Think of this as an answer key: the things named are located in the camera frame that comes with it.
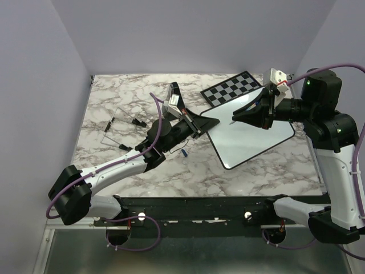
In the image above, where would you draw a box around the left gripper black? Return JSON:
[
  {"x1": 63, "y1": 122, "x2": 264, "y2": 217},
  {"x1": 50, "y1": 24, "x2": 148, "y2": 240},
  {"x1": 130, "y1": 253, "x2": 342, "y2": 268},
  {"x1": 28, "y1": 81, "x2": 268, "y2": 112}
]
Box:
[{"x1": 162, "y1": 108, "x2": 220, "y2": 154}]

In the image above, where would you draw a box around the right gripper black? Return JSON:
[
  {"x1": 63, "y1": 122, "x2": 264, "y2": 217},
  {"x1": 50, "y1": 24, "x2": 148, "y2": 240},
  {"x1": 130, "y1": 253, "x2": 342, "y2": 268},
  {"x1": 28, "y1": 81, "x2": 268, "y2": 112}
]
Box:
[{"x1": 233, "y1": 86, "x2": 316, "y2": 130}]

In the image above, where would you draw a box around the whiteboard with black frame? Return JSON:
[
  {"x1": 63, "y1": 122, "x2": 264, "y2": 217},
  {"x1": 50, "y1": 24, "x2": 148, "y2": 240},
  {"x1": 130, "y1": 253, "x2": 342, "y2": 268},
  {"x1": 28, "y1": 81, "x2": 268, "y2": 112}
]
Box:
[{"x1": 200, "y1": 88, "x2": 295, "y2": 170}]

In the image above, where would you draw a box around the blue marker cap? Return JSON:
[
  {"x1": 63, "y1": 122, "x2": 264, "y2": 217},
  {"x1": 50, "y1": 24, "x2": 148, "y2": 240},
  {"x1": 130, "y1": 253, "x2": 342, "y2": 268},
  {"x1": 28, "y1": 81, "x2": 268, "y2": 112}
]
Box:
[{"x1": 181, "y1": 149, "x2": 188, "y2": 157}]

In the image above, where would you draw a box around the blue whiteboard marker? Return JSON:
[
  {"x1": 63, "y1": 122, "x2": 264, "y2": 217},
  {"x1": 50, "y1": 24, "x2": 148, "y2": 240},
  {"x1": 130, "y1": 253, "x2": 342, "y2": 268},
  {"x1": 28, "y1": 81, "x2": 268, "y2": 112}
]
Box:
[{"x1": 229, "y1": 101, "x2": 259, "y2": 125}]

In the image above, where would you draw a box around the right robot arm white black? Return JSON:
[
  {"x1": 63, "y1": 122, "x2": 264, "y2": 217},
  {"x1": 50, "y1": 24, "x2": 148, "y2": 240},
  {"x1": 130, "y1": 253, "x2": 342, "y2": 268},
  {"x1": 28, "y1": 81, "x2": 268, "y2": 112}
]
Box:
[{"x1": 232, "y1": 65, "x2": 364, "y2": 244}]

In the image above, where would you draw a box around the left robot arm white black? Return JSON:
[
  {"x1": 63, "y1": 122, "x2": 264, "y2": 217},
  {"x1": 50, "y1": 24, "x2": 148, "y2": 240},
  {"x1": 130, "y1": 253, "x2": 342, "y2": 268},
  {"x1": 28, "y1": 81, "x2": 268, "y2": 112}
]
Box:
[{"x1": 46, "y1": 82, "x2": 220, "y2": 225}]

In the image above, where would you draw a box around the black grey chessboard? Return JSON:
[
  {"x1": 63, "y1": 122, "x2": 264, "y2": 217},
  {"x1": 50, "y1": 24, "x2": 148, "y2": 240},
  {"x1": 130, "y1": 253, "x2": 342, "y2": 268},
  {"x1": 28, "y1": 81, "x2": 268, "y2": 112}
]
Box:
[{"x1": 200, "y1": 71, "x2": 262, "y2": 107}]

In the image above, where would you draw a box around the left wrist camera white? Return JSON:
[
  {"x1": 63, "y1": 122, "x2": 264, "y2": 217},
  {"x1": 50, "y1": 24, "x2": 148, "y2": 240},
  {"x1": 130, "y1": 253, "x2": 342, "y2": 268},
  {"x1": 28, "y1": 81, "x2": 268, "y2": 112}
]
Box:
[{"x1": 162, "y1": 93, "x2": 182, "y2": 118}]

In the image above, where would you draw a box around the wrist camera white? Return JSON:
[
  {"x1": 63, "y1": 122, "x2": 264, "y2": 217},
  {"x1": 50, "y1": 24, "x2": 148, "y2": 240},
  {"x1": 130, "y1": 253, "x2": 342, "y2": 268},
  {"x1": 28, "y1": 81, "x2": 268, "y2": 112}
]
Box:
[
  {"x1": 162, "y1": 93, "x2": 182, "y2": 118},
  {"x1": 263, "y1": 68, "x2": 289, "y2": 98}
]

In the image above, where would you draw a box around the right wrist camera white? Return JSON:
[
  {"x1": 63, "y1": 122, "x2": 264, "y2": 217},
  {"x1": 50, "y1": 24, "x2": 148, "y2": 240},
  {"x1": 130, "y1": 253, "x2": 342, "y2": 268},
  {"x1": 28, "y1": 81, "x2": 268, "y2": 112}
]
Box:
[{"x1": 263, "y1": 68, "x2": 289, "y2": 98}]

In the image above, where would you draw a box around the wire whiteboard stand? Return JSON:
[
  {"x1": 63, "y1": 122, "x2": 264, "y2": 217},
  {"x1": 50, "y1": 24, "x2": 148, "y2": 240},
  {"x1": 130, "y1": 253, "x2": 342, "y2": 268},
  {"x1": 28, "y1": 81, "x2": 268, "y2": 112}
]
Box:
[{"x1": 100, "y1": 107, "x2": 147, "y2": 152}]

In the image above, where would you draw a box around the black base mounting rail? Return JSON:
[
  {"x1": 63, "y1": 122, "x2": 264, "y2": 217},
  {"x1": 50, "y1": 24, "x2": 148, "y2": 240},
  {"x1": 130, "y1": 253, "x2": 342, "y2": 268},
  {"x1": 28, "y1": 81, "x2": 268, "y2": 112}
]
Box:
[{"x1": 94, "y1": 192, "x2": 297, "y2": 239}]

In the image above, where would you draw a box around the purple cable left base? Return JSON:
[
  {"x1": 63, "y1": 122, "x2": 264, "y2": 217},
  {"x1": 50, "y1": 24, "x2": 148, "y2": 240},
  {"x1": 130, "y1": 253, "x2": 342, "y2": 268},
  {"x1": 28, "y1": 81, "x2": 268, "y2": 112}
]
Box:
[{"x1": 102, "y1": 214, "x2": 164, "y2": 252}]

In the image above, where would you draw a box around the purple cable base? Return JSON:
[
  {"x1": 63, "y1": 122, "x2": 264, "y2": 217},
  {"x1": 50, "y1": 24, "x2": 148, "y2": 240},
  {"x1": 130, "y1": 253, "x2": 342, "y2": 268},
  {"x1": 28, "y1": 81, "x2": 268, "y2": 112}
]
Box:
[
  {"x1": 261, "y1": 225, "x2": 317, "y2": 251},
  {"x1": 102, "y1": 214, "x2": 164, "y2": 252}
]

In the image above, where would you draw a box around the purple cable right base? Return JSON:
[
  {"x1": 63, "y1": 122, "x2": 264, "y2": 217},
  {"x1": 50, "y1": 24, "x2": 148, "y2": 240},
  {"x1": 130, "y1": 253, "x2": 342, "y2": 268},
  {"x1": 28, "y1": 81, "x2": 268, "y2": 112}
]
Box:
[{"x1": 261, "y1": 225, "x2": 317, "y2": 251}]

